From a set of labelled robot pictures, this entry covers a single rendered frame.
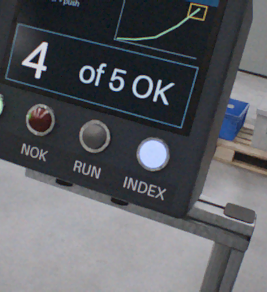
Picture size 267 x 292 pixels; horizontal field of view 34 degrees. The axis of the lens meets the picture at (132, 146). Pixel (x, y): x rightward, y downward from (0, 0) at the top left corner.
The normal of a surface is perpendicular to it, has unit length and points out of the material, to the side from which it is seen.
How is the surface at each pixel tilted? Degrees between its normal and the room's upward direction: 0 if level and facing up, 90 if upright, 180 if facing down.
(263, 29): 90
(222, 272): 90
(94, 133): 70
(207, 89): 75
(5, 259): 0
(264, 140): 95
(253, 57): 90
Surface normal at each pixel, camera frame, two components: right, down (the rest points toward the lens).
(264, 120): -0.40, 0.36
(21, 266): 0.18, -0.91
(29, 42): -0.27, 0.04
